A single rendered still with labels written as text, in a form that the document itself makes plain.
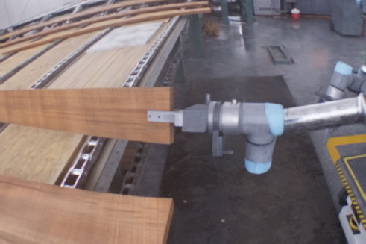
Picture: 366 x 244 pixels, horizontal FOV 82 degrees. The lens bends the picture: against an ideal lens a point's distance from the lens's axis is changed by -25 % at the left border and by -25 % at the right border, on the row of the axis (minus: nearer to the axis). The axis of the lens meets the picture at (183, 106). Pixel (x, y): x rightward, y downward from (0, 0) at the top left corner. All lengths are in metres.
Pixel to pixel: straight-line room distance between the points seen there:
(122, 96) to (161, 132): 0.14
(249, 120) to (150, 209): 0.29
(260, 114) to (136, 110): 0.31
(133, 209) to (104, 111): 0.33
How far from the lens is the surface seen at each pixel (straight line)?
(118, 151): 0.77
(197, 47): 3.72
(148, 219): 0.51
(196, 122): 0.61
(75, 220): 0.56
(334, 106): 0.75
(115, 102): 0.74
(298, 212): 1.61
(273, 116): 0.62
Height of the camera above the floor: 1.27
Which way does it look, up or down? 29 degrees down
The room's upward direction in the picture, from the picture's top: 8 degrees counter-clockwise
